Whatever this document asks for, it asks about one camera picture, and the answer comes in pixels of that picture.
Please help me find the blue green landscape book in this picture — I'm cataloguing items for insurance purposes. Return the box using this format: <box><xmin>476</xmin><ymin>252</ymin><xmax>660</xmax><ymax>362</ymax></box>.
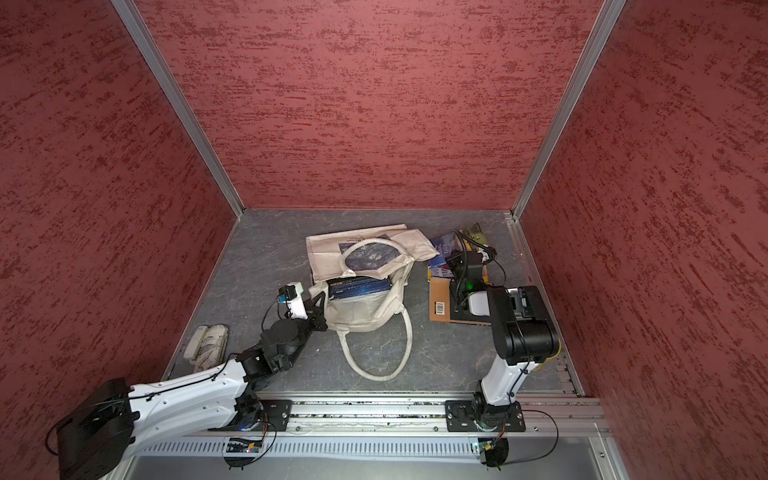
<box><xmin>427</xmin><ymin>223</ymin><xmax>491</xmax><ymax>269</ymax></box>

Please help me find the cream canvas tote bag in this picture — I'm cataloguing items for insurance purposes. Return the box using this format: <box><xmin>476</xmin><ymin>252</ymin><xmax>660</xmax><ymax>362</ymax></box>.
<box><xmin>306</xmin><ymin>224</ymin><xmax>438</xmax><ymax>382</ymax></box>

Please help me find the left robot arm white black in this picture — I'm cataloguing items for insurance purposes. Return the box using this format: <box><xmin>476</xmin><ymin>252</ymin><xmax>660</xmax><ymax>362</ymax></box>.
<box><xmin>46</xmin><ymin>308</ymin><xmax>327</xmax><ymax>479</ymax></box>

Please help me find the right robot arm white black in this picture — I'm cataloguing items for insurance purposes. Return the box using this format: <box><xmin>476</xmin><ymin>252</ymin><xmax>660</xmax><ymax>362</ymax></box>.
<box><xmin>447</xmin><ymin>251</ymin><xmax>561</xmax><ymax>423</ymax></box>

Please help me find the white rolled cloth object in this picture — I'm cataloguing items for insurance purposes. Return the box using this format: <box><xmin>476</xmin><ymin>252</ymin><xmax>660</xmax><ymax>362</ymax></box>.
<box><xmin>183</xmin><ymin>324</ymin><xmax>229</xmax><ymax>373</ymax></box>

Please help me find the yellow cup with batteries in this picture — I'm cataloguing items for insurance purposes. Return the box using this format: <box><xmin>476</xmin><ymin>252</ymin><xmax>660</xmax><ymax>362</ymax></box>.
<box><xmin>534</xmin><ymin>342</ymin><xmax>563</xmax><ymax>369</ymax></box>

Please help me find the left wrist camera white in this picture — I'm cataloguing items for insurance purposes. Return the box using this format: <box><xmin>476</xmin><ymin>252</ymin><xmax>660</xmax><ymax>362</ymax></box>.
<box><xmin>278</xmin><ymin>282</ymin><xmax>308</xmax><ymax>320</ymax></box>

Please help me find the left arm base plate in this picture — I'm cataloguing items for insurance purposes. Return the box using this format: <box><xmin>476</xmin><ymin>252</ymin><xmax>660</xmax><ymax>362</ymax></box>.
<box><xmin>212</xmin><ymin>399</ymin><xmax>293</xmax><ymax>432</ymax></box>

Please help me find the left circuit board with wires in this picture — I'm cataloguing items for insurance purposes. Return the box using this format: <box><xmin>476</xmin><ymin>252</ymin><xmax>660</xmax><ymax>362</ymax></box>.
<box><xmin>223</xmin><ymin>438</ymin><xmax>267</xmax><ymax>469</ymax></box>

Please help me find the circuit board with wires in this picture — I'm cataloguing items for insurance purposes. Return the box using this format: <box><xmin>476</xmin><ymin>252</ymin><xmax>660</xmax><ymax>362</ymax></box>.
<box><xmin>472</xmin><ymin>438</ymin><xmax>509</xmax><ymax>468</ymax></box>
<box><xmin>223</xmin><ymin>438</ymin><xmax>267</xmax><ymax>469</ymax></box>

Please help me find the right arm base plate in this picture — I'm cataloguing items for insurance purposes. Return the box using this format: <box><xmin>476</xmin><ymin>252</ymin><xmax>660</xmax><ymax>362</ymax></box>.
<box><xmin>444</xmin><ymin>400</ymin><xmax>526</xmax><ymax>433</ymax></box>

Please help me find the aluminium front rail frame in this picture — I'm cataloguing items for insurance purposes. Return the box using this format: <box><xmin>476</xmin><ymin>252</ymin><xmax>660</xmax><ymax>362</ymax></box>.
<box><xmin>108</xmin><ymin>393</ymin><xmax>628</xmax><ymax>479</ymax></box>

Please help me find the right circuit board with wires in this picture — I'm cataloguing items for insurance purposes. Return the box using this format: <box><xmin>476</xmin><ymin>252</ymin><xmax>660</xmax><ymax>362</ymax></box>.
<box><xmin>472</xmin><ymin>438</ymin><xmax>509</xmax><ymax>468</ymax></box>

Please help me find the right corner aluminium post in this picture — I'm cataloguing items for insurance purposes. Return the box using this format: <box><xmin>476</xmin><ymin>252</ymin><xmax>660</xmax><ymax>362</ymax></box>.
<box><xmin>511</xmin><ymin>0</ymin><xmax>626</xmax><ymax>222</ymax></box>

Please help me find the corner aluminium post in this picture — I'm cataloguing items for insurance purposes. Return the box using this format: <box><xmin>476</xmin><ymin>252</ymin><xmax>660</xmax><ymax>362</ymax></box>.
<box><xmin>111</xmin><ymin>0</ymin><xmax>246</xmax><ymax>219</ymax></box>
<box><xmin>511</xmin><ymin>0</ymin><xmax>626</xmax><ymax>222</ymax></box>

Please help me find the left corner aluminium post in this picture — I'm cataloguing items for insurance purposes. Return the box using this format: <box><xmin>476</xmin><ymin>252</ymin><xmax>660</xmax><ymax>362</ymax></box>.
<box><xmin>111</xmin><ymin>0</ymin><xmax>246</xmax><ymax>219</ymax></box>

